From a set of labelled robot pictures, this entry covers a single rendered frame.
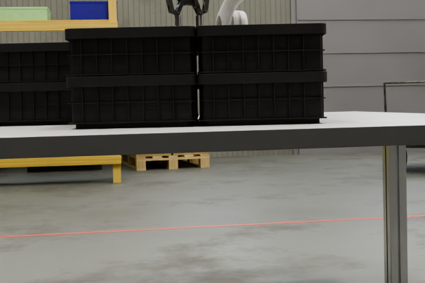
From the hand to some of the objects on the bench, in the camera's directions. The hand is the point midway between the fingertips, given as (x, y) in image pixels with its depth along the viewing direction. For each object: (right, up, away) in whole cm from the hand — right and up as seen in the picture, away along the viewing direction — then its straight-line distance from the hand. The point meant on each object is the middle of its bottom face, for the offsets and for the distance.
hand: (188, 23), depth 240 cm
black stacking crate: (+19, -30, -39) cm, 53 cm away
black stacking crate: (-11, -31, -40) cm, 52 cm away
